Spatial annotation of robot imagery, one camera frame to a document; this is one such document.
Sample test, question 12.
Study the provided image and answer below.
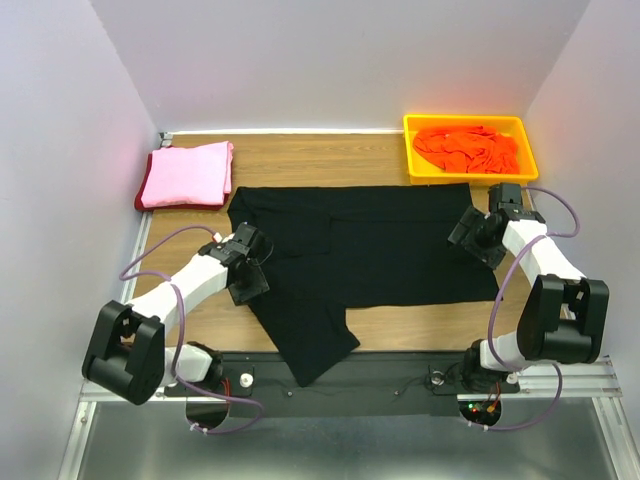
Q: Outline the pink folded t-shirt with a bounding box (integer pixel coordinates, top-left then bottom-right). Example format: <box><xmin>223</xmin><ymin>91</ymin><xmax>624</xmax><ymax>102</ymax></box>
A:
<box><xmin>142</xmin><ymin>141</ymin><xmax>234</xmax><ymax>207</ymax></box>

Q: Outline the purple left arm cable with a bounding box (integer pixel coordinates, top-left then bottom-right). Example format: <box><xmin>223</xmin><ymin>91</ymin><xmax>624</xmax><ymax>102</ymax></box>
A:
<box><xmin>118</xmin><ymin>224</ymin><xmax>266</xmax><ymax>435</ymax></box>

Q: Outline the black t-shirt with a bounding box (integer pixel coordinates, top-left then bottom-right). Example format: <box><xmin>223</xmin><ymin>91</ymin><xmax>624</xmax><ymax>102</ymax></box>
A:
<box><xmin>228</xmin><ymin>184</ymin><xmax>498</xmax><ymax>387</ymax></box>

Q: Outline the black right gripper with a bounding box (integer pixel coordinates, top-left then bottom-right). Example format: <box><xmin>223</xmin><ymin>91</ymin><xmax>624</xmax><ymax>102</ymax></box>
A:
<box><xmin>447</xmin><ymin>205</ymin><xmax>507</xmax><ymax>270</ymax></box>

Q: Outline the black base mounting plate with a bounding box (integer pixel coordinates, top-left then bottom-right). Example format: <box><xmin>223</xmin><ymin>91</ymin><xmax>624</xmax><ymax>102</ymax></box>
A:
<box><xmin>164</xmin><ymin>351</ymin><xmax>521</xmax><ymax>419</ymax></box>

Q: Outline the aluminium frame extrusion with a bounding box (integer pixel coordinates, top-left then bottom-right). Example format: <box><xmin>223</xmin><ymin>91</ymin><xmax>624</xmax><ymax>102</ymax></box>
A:
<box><xmin>517</xmin><ymin>356</ymin><xmax>622</xmax><ymax>398</ymax></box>

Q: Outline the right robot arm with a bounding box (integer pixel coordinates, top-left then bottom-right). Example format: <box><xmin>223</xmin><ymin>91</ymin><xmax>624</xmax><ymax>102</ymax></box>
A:
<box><xmin>448</xmin><ymin>183</ymin><xmax>609</xmax><ymax>391</ymax></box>

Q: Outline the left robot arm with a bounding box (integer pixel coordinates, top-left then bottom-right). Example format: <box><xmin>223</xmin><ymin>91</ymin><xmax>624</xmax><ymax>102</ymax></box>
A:
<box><xmin>81</xmin><ymin>223</ymin><xmax>270</xmax><ymax>405</ymax></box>

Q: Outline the aluminium table edge rail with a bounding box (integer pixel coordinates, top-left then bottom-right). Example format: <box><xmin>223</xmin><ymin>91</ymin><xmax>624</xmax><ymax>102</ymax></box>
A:
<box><xmin>119</xmin><ymin>132</ymin><xmax>173</xmax><ymax>304</ymax></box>

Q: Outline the orange t-shirt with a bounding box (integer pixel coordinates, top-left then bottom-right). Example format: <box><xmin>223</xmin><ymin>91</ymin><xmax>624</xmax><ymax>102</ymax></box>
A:
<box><xmin>413</xmin><ymin>125</ymin><xmax>520</xmax><ymax>174</ymax></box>

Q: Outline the yellow plastic bin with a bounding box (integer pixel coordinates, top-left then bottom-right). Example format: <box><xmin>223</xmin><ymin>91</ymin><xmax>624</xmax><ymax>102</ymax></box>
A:
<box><xmin>403</xmin><ymin>114</ymin><xmax>539</xmax><ymax>186</ymax></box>

